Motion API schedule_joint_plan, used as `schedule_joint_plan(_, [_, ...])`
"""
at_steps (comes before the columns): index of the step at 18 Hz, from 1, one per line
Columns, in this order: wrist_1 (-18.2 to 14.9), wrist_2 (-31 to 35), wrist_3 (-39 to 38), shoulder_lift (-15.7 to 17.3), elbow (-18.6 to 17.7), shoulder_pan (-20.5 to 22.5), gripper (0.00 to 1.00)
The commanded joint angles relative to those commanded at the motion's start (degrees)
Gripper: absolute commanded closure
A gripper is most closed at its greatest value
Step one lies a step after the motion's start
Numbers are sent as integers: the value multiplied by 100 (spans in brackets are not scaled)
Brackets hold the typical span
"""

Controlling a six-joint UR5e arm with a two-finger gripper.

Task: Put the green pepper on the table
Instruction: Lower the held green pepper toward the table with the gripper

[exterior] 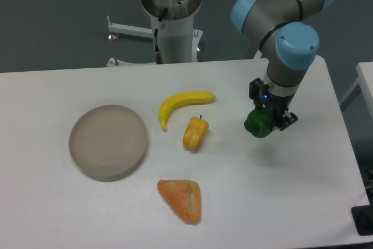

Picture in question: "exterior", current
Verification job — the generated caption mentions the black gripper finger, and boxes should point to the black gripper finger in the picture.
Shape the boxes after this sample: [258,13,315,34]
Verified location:
[272,110,298,131]
[248,78,269,106]

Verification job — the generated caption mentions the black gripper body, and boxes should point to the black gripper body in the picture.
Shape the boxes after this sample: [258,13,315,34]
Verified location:
[260,85,294,118]

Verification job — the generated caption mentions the green toy pepper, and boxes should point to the green toy pepper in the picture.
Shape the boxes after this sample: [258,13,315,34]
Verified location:
[244,107,275,139]

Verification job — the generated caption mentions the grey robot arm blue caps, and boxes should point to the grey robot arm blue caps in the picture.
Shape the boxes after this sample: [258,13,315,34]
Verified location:
[141,0,335,138]

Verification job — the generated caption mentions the yellow toy pepper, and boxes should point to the yellow toy pepper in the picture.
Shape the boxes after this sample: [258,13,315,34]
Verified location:
[182,115,209,152]

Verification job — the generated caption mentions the yellow toy banana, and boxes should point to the yellow toy banana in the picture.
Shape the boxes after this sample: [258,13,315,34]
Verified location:
[158,90,216,132]

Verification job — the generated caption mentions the white side table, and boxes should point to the white side table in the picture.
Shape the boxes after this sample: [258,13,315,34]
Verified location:
[338,61,373,116]

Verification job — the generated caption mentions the black device at edge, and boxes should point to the black device at edge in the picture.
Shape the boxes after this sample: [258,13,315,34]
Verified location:
[351,205,372,236]

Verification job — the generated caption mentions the orange toy bread triangle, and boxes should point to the orange toy bread triangle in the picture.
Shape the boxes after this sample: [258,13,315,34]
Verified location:
[157,180,202,225]

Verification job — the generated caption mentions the beige round plate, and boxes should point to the beige round plate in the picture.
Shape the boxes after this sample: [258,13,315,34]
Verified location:
[69,104,149,182]

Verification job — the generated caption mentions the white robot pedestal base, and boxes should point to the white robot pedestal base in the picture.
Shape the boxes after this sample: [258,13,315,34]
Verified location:
[107,0,203,64]

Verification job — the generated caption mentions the black cable on pedestal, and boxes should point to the black cable on pedestal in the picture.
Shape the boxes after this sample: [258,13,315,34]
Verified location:
[153,7,168,65]

